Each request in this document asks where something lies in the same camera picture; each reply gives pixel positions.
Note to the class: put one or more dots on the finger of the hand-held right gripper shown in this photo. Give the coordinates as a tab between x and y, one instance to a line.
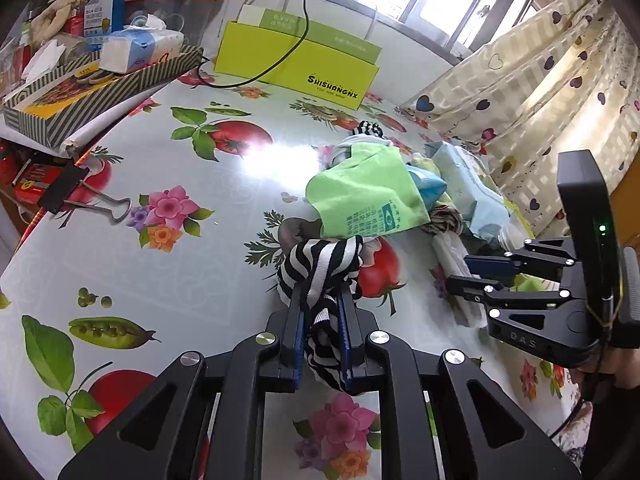
492	264
467	287

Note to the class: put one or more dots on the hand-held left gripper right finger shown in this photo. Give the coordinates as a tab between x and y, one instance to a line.
345	340

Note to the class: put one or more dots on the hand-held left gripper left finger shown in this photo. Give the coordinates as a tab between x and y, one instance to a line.
299	330

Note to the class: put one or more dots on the white cloth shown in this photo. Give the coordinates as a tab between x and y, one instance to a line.
452	260

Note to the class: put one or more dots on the black white striped sock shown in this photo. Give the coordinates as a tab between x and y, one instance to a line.
310	265
367	129

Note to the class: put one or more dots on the glass jar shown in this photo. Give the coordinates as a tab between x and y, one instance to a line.
512	237

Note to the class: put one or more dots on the brown striped cloth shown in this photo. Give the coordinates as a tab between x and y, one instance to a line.
442	220

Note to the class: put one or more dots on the wet wipes pack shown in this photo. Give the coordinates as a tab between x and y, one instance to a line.
470	185

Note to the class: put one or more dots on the heart print curtain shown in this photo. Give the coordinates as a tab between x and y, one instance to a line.
540	85

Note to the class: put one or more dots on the green cloth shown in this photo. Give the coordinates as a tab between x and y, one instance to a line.
365	185

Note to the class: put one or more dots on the lime green box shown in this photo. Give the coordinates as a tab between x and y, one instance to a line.
280	67

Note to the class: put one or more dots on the black binder clip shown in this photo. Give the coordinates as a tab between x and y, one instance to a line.
62	185

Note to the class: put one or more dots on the rolled paper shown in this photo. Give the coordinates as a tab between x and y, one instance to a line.
100	127

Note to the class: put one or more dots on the red box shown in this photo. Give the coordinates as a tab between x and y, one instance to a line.
30	190

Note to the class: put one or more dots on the pale green white box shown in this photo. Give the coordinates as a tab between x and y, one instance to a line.
280	20

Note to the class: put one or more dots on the black white striped box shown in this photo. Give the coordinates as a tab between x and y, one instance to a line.
60	127

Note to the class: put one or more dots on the scissors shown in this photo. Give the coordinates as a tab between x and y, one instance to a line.
95	77

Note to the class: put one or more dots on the tissue pack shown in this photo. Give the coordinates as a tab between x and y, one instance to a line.
135	47

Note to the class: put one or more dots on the yellow book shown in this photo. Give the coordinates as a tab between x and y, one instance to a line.
55	95

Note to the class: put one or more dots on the white tissue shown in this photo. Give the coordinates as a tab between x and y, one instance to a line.
42	57

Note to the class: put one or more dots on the blue white carton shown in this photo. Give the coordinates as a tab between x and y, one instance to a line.
100	12

